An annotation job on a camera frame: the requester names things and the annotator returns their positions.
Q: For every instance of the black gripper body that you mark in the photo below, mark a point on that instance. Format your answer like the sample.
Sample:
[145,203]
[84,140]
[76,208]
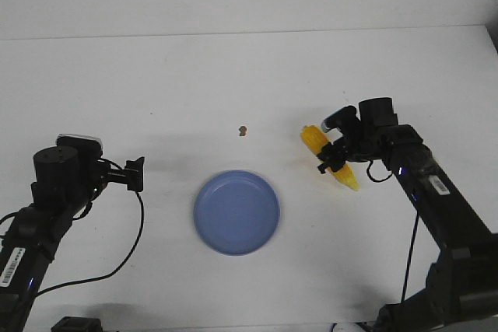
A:
[65,179]
[362,141]

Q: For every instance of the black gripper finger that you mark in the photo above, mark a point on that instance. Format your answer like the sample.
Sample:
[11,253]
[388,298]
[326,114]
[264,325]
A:
[134,170]
[332,157]

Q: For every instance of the yellow corn cob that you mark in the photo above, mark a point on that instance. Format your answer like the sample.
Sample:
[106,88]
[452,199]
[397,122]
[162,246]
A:
[314,139]

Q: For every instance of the blue round plate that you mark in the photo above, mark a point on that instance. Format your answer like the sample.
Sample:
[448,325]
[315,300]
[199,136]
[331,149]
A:
[236,212]

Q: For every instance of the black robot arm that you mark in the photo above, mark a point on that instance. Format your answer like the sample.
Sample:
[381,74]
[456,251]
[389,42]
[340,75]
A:
[27,250]
[461,285]

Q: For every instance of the small brown crumb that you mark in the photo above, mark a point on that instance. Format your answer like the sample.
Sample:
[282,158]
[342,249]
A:
[242,131]

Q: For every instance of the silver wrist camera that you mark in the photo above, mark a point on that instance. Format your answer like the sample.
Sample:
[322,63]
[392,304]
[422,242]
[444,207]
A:
[86,145]
[341,120]

